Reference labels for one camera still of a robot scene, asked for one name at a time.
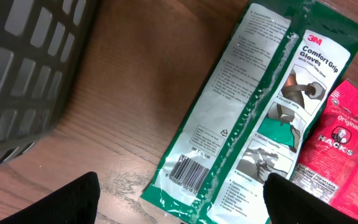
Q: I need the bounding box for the green white packet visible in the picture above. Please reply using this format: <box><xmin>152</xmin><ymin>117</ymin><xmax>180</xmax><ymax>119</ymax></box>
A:
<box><xmin>141</xmin><ymin>0</ymin><xmax>358</xmax><ymax>223</ymax></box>

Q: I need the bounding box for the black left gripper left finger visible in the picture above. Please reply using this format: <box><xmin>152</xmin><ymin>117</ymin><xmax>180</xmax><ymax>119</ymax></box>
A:
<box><xmin>0</xmin><ymin>172</ymin><xmax>101</xmax><ymax>224</ymax></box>

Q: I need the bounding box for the red snack bag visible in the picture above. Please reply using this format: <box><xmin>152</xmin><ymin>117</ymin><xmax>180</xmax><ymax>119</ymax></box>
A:
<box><xmin>291</xmin><ymin>80</ymin><xmax>358</xmax><ymax>220</ymax></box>

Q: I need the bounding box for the grey plastic mesh basket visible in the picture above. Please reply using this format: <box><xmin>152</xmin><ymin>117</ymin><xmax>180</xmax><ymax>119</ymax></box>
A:
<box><xmin>0</xmin><ymin>0</ymin><xmax>98</xmax><ymax>164</ymax></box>

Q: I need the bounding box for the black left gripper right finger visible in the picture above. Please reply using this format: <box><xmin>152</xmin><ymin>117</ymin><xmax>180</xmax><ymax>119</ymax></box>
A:
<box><xmin>263</xmin><ymin>173</ymin><xmax>358</xmax><ymax>224</ymax></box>

